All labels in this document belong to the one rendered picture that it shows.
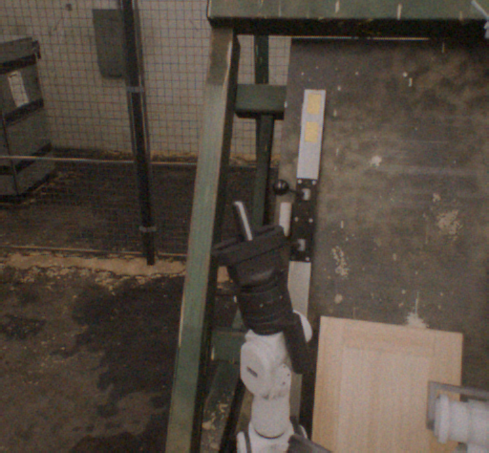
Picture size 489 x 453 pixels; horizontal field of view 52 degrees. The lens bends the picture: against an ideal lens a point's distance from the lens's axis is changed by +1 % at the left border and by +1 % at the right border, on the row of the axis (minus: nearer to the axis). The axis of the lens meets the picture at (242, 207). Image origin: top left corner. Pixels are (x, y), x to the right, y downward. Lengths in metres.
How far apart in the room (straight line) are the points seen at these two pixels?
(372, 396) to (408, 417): 0.09
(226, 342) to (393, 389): 0.41
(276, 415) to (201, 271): 0.40
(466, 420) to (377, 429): 0.51
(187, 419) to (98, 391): 1.65
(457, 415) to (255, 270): 0.34
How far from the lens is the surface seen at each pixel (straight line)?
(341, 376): 1.24
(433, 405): 0.78
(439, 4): 1.30
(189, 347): 1.24
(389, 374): 1.25
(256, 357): 0.85
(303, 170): 1.21
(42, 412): 2.88
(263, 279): 0.80
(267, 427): 1.01
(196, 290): 1.22
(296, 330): 0.82
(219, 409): 1.62
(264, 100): 1.35
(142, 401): 2.79
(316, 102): 1.25
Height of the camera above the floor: 1.97
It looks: 25 degrees down
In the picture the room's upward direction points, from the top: straight up
